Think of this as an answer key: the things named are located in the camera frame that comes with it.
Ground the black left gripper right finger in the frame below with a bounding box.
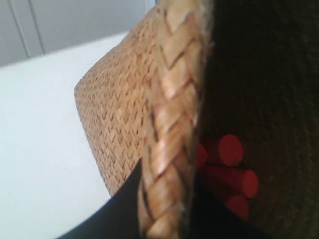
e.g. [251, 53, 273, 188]
[189, 182, 269, 239]

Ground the brown woven basket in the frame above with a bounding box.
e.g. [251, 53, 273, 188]
[74, 0, 319, 239]

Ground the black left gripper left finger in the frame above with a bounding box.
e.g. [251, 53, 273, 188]
[60, 161, 141, 239]

